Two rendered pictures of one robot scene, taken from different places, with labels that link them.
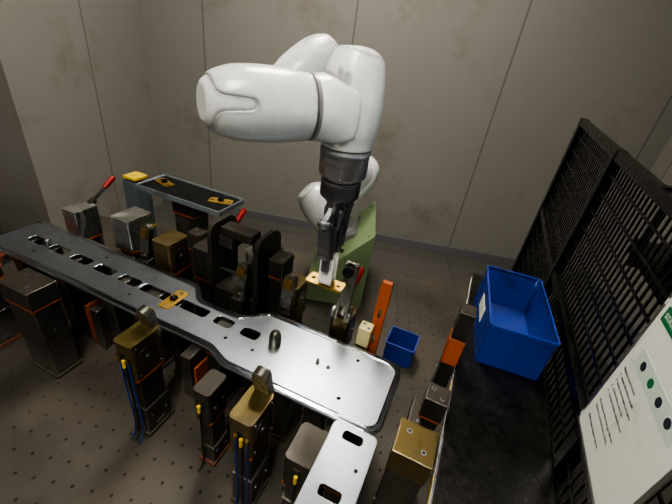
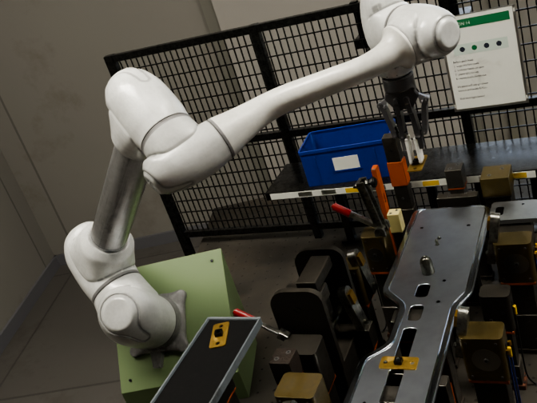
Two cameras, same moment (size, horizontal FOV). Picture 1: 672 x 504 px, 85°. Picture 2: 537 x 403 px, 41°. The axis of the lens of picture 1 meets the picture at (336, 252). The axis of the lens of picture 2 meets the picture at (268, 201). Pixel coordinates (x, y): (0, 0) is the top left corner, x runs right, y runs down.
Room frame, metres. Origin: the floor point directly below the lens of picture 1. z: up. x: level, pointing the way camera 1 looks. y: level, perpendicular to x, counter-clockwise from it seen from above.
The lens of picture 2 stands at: (0.71, 1.69, 2.05)
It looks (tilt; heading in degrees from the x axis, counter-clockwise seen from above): 25 degrees down; 281
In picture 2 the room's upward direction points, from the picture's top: 19 degrees counter-clockwise
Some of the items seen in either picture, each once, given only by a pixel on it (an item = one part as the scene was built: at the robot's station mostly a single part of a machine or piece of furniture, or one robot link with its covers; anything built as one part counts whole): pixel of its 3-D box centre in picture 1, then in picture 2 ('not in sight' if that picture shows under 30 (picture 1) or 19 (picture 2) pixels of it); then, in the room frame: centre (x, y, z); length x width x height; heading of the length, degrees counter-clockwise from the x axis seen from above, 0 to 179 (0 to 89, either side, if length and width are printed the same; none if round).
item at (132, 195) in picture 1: (144, 230); not in sight; (1.28, 0.80, 0.92); 0.08 x 0.08 x 0.44; 71
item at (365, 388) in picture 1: (166, 299); (400, 371); (0.80, 0.47, 1.00); 1.38 x 0.22 x 0.02; 71
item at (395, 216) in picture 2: (356, 372); (407, 265); (0.74, -0.11, 0.88); 0.04 x 0.04 x 0.37; 71
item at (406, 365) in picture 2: (173, 298); (398, 361); (0.80, 0.44, 1.01); 0.08 x 0.04 x 0.01; 160
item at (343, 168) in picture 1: (343, 162); (394, 61); (0.65, 0.01, 1.52); 0.09 x 0.09 x 0.06
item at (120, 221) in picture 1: (143, 263); not in sight; (1.08, 0.70, 0.90); 0.13 x 0.08 x 0.41; 161
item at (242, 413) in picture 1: (247, 457); (527, 294); (0.46, 0.13, 0.87); 0.12 x 0.07 x 0.35; 161
